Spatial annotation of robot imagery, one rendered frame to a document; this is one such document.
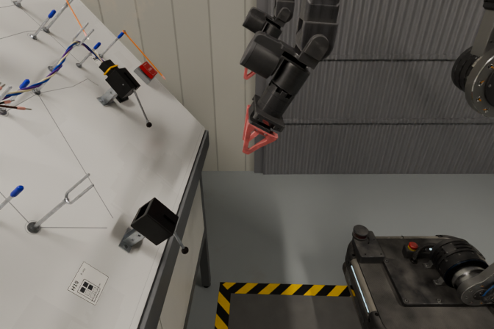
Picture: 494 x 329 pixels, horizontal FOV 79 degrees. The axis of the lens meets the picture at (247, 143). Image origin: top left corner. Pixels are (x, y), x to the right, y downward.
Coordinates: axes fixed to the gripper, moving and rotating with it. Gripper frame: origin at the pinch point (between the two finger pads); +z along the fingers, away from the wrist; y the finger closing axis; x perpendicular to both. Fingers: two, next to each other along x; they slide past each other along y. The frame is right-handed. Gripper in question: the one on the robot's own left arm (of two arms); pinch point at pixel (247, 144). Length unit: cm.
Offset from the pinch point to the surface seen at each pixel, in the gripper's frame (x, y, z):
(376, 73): 87, -138, -21
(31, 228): -27.1, 24.4, 15.7
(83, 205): -23.3, 15.7, 17.4
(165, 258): -5.3, 14.9, 24.0
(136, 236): -12.8, 17.3, 18.0
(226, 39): -9, -143, 9
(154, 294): -5.6, 22.7, 24.1
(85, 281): -17.0, 26.8, 20.0
